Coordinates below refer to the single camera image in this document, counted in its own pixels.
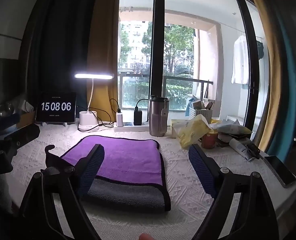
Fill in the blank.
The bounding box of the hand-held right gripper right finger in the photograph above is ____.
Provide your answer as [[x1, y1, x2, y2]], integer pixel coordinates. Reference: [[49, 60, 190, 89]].
[[188, 144, 280, 240]]

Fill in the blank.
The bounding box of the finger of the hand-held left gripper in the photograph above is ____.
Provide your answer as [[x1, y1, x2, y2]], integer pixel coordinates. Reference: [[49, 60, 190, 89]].
[[45, 144, 75, 174]]

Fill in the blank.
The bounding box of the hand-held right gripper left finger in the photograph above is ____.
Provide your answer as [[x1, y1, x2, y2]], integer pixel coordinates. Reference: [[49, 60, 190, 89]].
[[13, 144, 106, 240]]

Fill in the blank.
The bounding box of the purple and grey towel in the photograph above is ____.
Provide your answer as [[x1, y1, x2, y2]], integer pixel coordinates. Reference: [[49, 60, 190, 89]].
[[60, 135, 172, 212]]

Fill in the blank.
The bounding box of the white textured tablecloth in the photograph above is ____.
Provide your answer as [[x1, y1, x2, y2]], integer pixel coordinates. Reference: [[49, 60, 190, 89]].
[[0, 122, 296, 240]]

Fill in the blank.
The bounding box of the red brown cup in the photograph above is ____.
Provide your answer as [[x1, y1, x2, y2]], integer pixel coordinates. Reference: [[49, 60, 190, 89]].
[[201, 129, 218, 149]]

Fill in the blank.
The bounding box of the glass ball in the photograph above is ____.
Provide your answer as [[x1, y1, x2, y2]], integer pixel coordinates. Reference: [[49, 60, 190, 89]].
[[0, 103, 15, 119]]

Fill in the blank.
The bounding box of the yellow tissue packet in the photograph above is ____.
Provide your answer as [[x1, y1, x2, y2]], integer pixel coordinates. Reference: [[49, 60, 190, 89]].
[[170, 114, 211, 149]]

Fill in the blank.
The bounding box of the white tube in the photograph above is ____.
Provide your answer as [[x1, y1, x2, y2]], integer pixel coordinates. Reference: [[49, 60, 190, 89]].
[[229, 138, 256, 161]]

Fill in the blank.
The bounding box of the grey snack bag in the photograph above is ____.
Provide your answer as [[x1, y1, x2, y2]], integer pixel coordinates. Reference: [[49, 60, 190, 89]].
[[216, 119, 253, 135]]

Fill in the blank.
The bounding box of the black tablet clock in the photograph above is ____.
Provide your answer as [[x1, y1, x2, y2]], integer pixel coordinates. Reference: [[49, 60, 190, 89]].
[[36, 92, 77, 124]]

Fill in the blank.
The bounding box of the white plastic basket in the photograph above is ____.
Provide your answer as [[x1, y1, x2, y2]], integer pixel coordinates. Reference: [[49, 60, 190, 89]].
[[189, 107, 213, 120]]

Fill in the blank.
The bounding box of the white power strip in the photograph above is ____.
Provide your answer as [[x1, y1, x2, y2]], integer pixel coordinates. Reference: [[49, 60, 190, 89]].
[[113, 121, 150, 133]]

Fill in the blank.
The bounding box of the steel travel tumbler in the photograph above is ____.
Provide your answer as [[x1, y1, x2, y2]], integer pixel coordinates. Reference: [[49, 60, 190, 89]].
[[148, 95, 169, 137]]

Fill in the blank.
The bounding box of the black charger plug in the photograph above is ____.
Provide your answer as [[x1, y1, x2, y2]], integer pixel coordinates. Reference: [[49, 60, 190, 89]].
[[134, 107, 143, 126]]

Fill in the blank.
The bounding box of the black smartphone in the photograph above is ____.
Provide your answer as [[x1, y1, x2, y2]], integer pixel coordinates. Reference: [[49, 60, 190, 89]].
[[264, 155, 296, 188]]

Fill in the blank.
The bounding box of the white desk lamp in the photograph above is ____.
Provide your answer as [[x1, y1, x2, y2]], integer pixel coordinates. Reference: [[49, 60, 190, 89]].
[[74, 72, 115, 132]]

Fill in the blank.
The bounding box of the yellow curtain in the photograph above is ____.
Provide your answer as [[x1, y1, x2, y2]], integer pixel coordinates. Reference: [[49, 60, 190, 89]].
[[87, 0, 119, 124]]

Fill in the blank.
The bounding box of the white hanging shirt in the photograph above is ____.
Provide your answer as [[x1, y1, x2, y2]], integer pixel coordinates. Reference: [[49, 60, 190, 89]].
[[231, 35, 250, 85]]

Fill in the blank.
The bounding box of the teal hanging garment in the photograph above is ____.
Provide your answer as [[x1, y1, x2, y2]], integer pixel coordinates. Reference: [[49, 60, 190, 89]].
[[256, 40, 265, 60]]

